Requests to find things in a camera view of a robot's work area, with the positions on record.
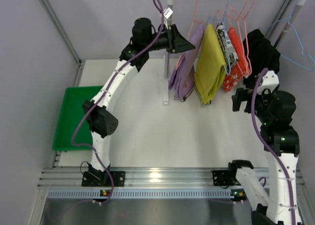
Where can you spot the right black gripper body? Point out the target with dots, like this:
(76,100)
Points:
(239,100)

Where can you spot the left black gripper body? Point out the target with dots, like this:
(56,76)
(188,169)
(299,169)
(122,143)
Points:
(172,38)

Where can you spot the pink wire hanger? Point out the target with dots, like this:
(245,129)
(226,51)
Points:
(194,20)

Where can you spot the purple trousers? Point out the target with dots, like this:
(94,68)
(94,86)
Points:
(182,78)

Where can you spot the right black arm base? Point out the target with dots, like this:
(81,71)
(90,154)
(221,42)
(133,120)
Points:
(221,178)

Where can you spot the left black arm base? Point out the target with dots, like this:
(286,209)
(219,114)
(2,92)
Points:
(118,178)

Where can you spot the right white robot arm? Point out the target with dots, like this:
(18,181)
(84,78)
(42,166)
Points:
(271,113)

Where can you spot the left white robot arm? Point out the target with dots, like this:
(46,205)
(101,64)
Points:
(98,110)

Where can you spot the pink hanger pair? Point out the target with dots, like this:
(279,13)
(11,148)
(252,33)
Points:
(239,17)

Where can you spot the yellow-green trousers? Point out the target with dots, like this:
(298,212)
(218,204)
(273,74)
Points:
(210,71)

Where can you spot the light blue empty hanger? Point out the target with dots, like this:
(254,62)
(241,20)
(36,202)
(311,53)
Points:
(286,14)

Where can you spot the orange patterned cloth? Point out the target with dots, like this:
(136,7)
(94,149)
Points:
(241,68)

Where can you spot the black white patterned cloth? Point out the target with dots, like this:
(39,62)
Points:
(228,50)

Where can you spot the black garment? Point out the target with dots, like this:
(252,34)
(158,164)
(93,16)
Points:
(261,55)

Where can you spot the green plastic bin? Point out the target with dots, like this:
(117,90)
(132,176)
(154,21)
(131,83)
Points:
(71,114)

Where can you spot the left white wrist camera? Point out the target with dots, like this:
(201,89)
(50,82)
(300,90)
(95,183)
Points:
(167,13)

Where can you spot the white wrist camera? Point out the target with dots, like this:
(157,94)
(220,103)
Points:
(269,81)
(167,13)

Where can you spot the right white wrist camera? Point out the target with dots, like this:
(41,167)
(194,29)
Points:
(269,81)

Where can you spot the rack vertical post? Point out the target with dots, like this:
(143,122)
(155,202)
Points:
(165,92)

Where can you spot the aluminium frame strut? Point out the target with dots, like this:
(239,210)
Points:
(57,24)

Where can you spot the aluminium mounting rail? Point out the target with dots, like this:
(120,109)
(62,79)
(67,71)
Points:
(134,177)

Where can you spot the grey slotted cable duct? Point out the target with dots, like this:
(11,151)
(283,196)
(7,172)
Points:
(146,193)

